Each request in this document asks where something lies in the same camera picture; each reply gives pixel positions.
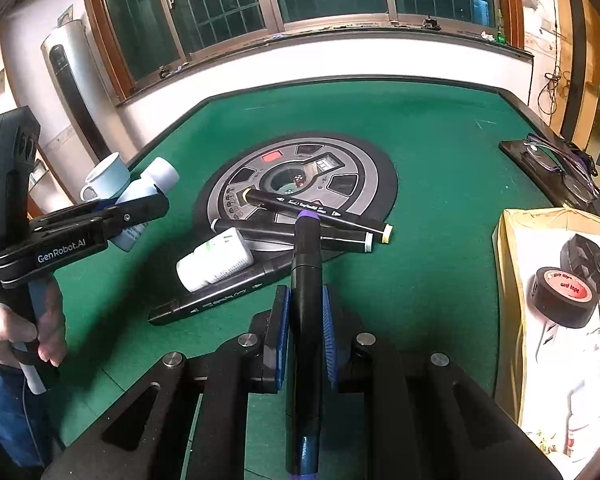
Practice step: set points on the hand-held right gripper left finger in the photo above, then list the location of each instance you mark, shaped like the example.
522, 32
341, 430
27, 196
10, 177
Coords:
281, 345

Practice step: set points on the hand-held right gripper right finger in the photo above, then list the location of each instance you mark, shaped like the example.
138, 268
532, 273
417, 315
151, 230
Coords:
330, 345

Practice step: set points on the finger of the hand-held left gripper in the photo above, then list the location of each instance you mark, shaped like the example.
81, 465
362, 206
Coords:
102, 205
130, 215

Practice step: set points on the white bottle pale label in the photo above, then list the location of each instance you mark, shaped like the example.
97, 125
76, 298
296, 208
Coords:
152, 180

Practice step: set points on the black marker purple cap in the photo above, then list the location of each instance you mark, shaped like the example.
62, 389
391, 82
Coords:
305, 270

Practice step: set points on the large black marker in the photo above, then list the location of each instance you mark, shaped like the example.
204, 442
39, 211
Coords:
215, 295

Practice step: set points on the white bottle green label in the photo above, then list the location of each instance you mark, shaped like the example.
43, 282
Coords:
215, 260

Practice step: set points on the black marker white cap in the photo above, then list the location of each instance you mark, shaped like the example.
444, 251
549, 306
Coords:
280, 232

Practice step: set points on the black marker yellow cap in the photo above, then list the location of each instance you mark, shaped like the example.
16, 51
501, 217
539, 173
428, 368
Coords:
320, 207

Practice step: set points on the yellow cardboard box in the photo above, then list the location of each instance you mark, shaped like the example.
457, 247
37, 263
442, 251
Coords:
510, 285

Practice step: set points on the person's left forearm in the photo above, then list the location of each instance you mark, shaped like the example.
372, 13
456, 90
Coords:
5, 410

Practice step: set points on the person's left hand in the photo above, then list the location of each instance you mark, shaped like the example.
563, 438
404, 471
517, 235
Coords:
10, 332

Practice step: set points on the white cup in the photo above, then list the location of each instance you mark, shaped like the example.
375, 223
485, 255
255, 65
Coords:
107, 177

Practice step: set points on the standing air conditioner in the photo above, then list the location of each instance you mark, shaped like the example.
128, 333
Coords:
72, 90

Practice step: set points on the round table centre panel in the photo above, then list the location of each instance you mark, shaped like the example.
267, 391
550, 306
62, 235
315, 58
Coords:
350, 175

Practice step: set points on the black tape roll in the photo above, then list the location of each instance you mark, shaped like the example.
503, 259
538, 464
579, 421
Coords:
562, 300

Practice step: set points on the white bottle red label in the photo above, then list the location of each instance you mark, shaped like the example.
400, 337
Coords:
585, 425

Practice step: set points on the black round speaker part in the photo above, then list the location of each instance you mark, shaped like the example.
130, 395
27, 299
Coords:
585, 257

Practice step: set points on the eyeglasses on black case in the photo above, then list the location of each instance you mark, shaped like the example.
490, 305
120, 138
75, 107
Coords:
535, 160

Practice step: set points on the gold pillar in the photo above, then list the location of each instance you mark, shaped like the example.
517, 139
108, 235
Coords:
592, 70

